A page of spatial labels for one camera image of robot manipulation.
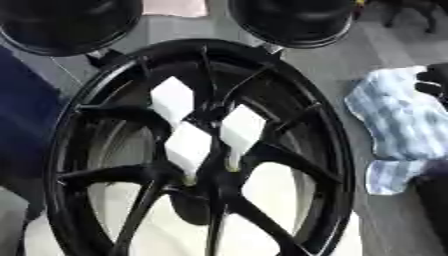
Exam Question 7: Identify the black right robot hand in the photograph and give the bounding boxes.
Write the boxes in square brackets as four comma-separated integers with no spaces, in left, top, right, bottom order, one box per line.
[413,64,448,110]

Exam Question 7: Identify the white pin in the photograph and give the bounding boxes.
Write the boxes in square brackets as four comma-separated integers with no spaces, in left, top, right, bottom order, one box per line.
[162,121,214,186]
[218,103,268,173]
[148,75,196,130]

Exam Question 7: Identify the black spoked wheel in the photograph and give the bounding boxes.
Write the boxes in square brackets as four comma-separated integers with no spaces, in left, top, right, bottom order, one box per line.
[42,38,359,256]

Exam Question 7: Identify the blue white striped towel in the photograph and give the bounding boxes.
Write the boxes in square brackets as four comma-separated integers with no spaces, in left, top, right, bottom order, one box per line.
[343,65,448,196]

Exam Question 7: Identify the dark chair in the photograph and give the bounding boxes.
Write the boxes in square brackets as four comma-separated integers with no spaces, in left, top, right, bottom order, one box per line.
[372,0,448,34]

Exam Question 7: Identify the pink cloth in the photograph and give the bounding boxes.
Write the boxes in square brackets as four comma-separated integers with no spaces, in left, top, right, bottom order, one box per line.
[141,0,210,19]

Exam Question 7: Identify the person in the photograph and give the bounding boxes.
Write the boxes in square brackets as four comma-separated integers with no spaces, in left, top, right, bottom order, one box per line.
[0,45,67,222]

